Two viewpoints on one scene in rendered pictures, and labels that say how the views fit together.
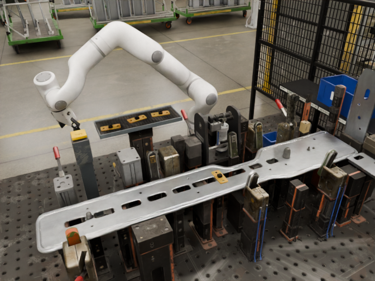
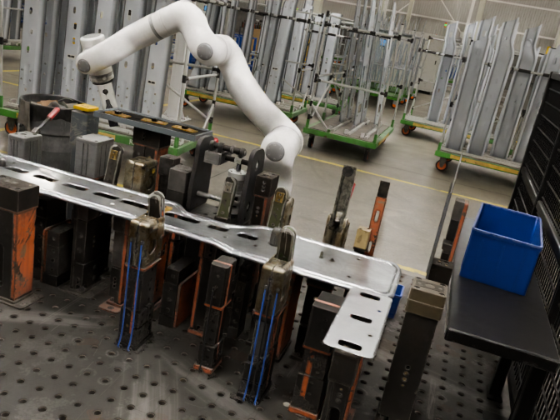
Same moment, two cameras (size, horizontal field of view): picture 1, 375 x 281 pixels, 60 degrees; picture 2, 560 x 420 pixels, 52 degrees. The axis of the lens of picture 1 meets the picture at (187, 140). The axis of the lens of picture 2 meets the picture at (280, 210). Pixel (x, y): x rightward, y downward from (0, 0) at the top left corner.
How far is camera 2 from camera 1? 1.34 m
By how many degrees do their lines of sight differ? 37
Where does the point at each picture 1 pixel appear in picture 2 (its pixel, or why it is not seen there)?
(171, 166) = (130, 177)
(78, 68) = (122, 37)
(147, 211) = (43, 185)
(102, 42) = (157, 17)
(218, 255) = (101, 318)
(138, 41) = (194, 27)
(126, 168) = (79, 147)
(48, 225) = not seen: outside the picture
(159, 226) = (17, 185)
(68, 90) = (95, 51)
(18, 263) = not seen: outside the picture
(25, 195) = not seen: hidden behind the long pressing
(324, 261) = (192, 409)
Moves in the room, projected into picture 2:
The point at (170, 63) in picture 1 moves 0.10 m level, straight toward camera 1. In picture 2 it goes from (237, 77) to (217, 77)
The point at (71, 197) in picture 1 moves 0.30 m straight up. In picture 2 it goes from (18, 152) to (22, 56)
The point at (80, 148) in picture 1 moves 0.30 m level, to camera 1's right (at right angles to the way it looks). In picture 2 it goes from (77, 121) to (128, 144)
